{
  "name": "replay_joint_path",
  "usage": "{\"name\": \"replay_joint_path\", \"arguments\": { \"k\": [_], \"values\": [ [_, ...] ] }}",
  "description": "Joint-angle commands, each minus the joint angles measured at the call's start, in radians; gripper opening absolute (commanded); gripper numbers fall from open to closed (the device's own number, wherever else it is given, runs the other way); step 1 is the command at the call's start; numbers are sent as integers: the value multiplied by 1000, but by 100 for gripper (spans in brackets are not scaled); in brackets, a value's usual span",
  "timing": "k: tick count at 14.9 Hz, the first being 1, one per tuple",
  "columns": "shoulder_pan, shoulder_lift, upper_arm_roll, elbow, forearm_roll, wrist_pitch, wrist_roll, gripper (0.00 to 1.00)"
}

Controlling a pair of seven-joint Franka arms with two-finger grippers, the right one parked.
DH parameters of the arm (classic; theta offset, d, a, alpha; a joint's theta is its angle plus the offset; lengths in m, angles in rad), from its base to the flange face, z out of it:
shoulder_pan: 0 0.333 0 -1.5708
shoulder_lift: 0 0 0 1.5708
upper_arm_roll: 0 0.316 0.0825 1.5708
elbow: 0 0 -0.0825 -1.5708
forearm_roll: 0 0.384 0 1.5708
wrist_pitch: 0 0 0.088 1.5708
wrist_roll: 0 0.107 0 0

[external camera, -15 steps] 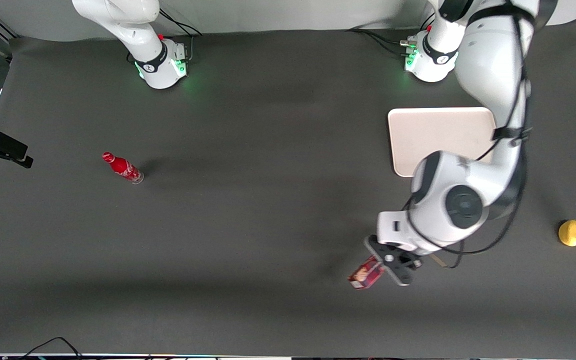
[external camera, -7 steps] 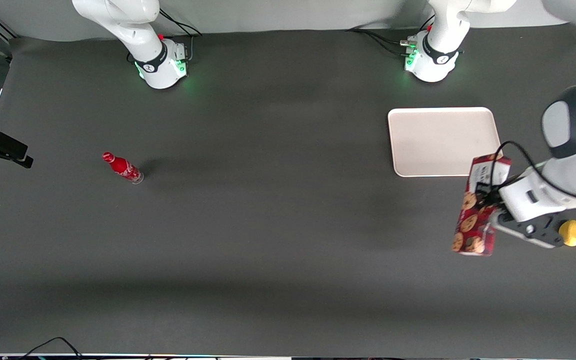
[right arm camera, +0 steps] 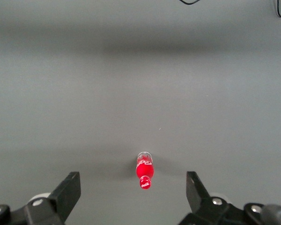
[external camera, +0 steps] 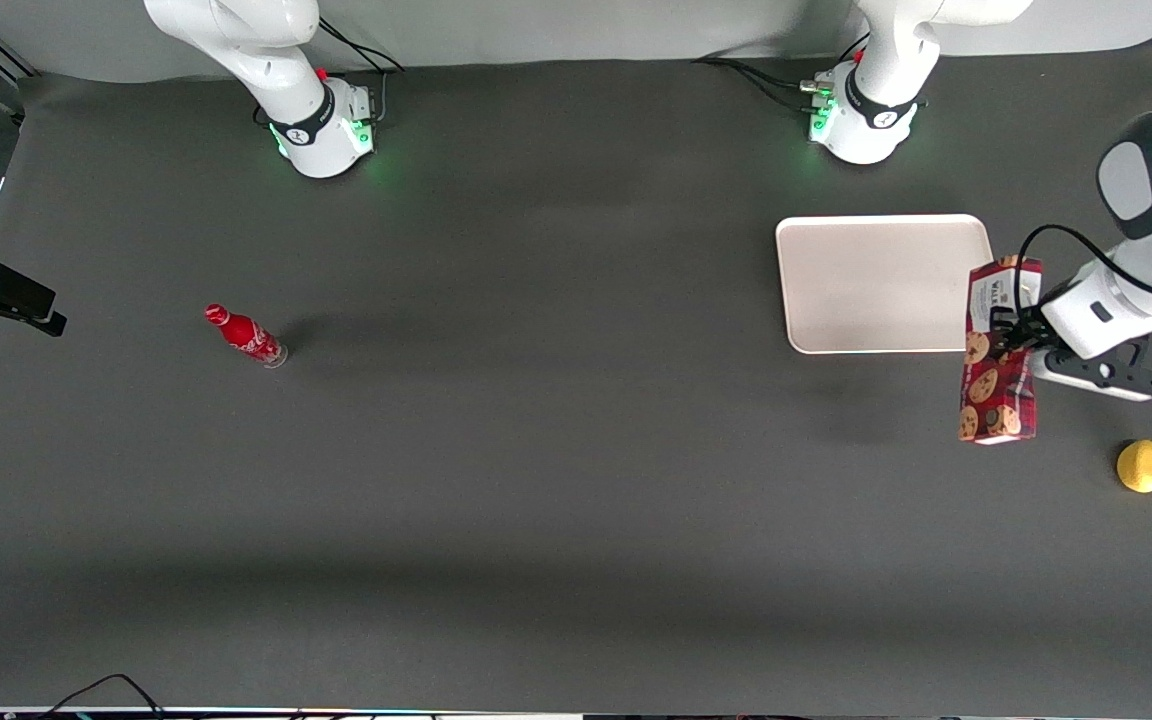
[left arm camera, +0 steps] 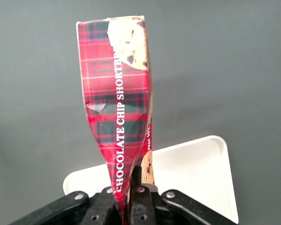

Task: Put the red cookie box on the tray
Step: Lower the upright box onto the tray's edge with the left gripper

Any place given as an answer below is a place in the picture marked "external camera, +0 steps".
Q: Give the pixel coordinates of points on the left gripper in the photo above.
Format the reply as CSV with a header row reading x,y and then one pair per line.
x,y
1023,333

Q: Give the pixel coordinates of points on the yellow lemon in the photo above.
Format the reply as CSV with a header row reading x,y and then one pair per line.
x,y
1143,466

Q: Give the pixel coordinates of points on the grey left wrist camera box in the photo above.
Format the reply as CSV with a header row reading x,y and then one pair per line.
x,y
1096,372

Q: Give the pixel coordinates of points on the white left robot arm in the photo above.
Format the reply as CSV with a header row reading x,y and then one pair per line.
x,y
1151,170

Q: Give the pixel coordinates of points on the white rectangular tray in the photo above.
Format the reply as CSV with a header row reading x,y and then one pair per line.
x,y
876,285

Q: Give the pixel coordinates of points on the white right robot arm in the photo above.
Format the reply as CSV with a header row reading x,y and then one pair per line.
x,y
236,30

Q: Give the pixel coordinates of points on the red cookie box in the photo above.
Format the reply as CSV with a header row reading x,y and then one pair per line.
x,y
998,395

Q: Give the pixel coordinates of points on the red cola bottle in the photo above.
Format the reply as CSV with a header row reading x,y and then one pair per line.
x,y
244,335

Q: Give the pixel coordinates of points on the dark grey table mat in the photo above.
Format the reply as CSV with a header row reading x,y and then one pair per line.
x,y
536,420

